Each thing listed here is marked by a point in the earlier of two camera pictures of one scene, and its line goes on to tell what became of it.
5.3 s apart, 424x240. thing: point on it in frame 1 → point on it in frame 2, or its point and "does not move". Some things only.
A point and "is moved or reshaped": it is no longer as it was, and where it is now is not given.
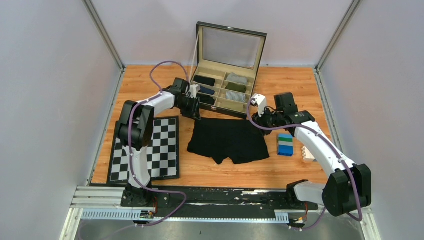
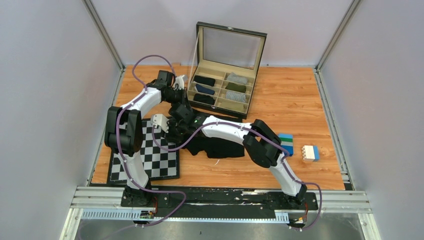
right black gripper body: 268,120 → 176,129
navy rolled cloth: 204,89 does not move
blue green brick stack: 285,146 does not move
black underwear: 238,140 is moved or reshaped
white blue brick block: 306,154 does not move
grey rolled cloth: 232,77 does not move
